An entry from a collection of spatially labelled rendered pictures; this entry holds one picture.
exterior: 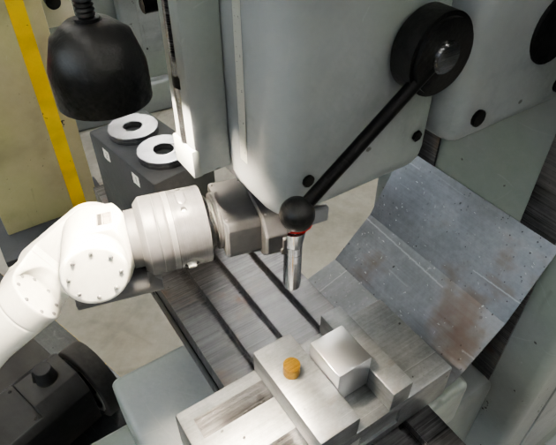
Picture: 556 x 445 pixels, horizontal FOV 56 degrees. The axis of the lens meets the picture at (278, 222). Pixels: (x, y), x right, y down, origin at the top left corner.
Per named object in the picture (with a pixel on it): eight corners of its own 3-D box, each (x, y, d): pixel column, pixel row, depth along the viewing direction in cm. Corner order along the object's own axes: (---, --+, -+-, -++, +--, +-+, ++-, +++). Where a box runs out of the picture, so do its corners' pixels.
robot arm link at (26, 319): (93, 188, 59) (3, 264, 59) (95, 220, 52) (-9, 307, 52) (133, 226, 63) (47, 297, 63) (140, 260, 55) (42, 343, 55)
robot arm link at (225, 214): (289, 211, 54) (173, 237, 51) (287, 275, 60) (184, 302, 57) (252, 147, 63) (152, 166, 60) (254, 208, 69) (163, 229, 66)
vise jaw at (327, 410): (319, 460, 62) (321, 445, 60) (253, 369, 72) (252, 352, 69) (357, 433, 65) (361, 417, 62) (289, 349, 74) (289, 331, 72)
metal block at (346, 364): (335, 403, 67) (339, 377, 63) (308, 369, 71) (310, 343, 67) (366, 383, 69) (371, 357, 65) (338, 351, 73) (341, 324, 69)
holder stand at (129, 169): (169, 266, 96) (152, 178, 83) (108, 209, 108) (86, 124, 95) (221, 236, 102) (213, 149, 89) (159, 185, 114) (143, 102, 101)
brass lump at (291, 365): (289, 382, 66) (289, 374, 65) (279, 370, 67) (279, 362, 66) (303, 374, 67) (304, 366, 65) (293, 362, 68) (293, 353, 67)
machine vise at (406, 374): (236, 543, 62) (230, 506, 55) (180, 440, 71) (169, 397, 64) (443, 394, 77) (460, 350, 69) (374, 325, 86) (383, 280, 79)
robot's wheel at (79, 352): (69, 384, 138) (48, 339, 125) (86, 372, 141) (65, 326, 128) (117, 430, 129) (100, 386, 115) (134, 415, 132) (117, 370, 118)
